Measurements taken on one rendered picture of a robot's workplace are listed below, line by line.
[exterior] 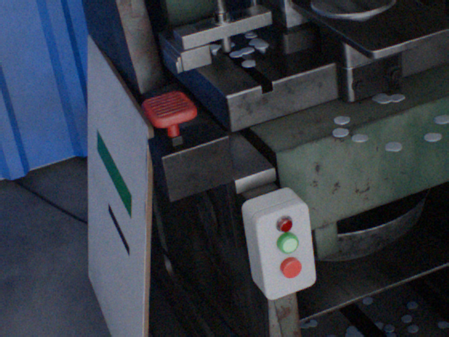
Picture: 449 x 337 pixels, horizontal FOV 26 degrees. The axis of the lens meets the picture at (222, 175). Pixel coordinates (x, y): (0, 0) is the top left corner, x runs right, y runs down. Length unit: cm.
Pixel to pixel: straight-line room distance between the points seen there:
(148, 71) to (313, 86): 38
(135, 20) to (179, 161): 49
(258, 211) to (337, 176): 19
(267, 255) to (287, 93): 27
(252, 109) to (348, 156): 15
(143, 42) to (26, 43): 96
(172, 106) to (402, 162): 39
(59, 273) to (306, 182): 107
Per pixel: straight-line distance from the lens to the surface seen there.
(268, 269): 128
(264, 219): 124
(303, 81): 142
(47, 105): 270
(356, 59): 141
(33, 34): 262
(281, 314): 140
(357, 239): 159
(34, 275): 235
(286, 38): 147
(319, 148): 136
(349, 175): 141
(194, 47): 147
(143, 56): 170
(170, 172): 126
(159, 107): 125
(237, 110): 139
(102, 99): 193
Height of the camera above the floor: 130
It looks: 30 degrees down
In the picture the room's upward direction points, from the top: 9 degrees counter-clockwise
